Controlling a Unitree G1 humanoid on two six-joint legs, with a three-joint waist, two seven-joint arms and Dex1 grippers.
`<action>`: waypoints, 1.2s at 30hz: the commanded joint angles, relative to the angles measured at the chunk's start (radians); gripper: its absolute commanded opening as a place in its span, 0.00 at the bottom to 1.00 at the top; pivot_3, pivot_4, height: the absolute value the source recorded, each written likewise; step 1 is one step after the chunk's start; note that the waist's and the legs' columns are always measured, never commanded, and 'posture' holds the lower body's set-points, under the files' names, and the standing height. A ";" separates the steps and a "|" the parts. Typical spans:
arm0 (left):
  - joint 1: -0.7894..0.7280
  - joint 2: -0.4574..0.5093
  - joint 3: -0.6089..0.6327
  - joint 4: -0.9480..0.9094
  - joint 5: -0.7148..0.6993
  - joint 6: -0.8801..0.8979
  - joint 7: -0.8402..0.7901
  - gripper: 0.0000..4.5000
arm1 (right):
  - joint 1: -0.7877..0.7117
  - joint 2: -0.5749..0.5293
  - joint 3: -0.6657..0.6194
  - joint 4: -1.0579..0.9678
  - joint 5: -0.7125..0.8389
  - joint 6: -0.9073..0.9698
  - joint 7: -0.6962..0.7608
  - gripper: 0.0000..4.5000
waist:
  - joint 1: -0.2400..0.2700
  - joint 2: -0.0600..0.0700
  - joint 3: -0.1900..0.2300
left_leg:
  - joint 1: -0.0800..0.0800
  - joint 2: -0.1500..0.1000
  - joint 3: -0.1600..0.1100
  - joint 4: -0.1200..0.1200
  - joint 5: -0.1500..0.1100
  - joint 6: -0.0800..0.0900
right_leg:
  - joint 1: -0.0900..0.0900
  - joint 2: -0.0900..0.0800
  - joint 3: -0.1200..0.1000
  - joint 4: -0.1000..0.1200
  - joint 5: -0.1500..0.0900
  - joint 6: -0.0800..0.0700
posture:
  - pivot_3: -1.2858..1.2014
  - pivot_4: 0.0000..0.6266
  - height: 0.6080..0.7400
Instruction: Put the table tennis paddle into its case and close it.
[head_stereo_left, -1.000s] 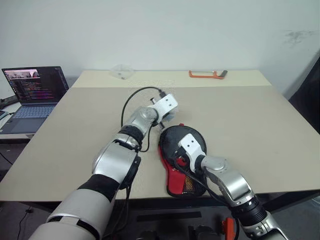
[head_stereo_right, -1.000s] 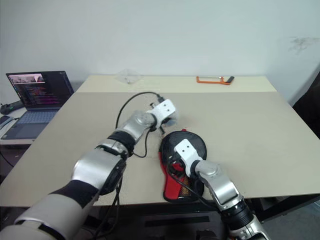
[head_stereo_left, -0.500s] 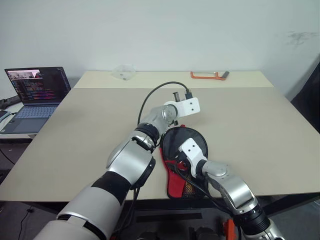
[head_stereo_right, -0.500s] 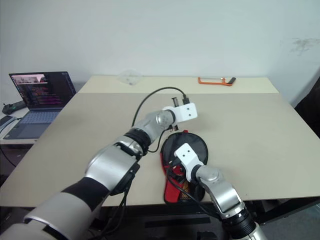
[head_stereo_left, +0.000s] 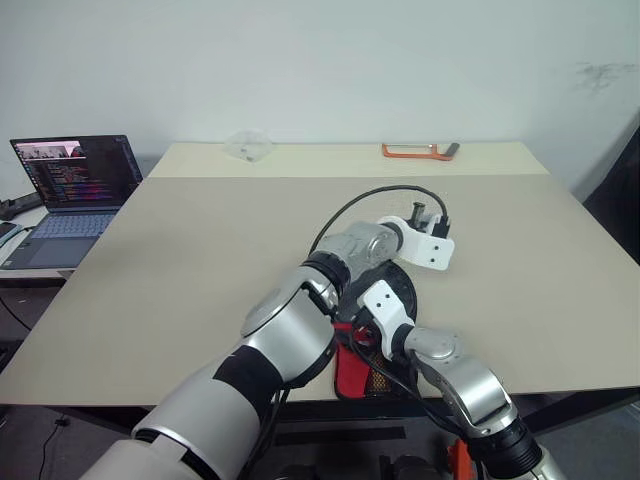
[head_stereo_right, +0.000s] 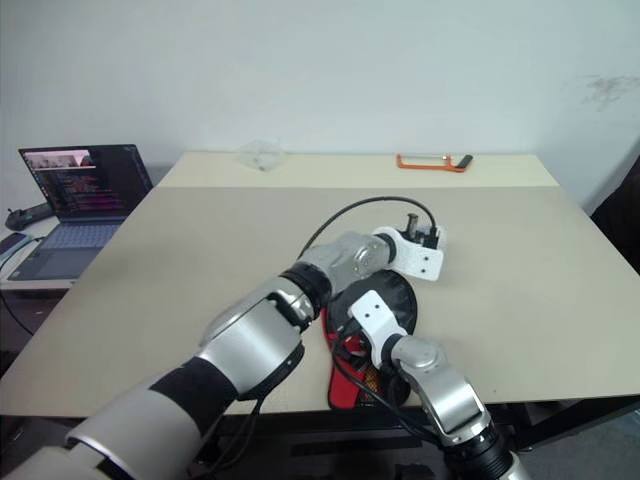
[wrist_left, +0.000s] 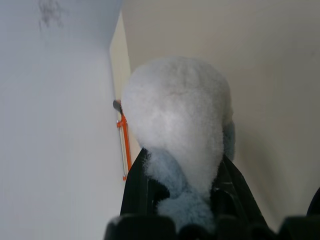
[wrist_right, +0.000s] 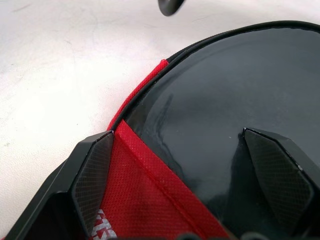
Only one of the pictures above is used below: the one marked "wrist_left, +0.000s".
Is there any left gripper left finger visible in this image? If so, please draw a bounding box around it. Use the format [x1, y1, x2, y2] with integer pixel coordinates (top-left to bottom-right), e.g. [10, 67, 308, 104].
[119, 147, 171, 216]

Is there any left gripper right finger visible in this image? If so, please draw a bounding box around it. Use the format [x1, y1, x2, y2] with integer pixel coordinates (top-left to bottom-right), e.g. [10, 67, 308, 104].
[210, 155, 269, 226]

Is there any white fluffy plush toy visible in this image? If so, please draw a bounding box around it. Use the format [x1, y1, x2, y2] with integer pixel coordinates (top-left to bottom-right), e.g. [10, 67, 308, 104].
[120, 55, 237, 233]

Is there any orange hacksaw with black handle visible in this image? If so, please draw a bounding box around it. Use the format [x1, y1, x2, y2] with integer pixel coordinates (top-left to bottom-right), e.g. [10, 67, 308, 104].
[112, 99, 133, 182]

